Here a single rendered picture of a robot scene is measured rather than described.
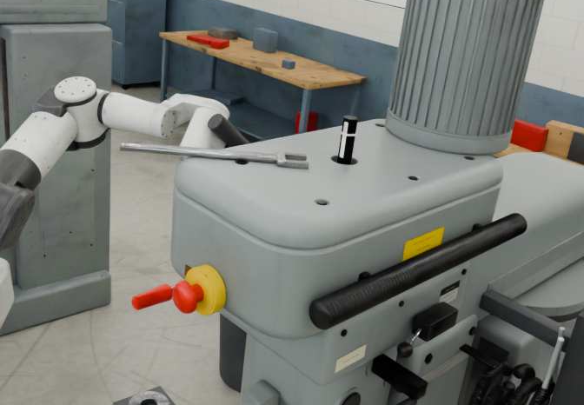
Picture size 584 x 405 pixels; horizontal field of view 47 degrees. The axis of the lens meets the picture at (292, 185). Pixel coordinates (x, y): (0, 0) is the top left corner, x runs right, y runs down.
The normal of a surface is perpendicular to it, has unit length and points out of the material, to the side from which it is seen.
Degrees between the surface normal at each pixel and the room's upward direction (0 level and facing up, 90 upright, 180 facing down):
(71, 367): 0
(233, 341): 94
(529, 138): 90
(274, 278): 90
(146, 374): 0
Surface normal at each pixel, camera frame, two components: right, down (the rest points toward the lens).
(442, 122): -0.35, 0.32
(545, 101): -0.71, 0.19
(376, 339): 0.70, 0.34
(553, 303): 0.11, -0.92
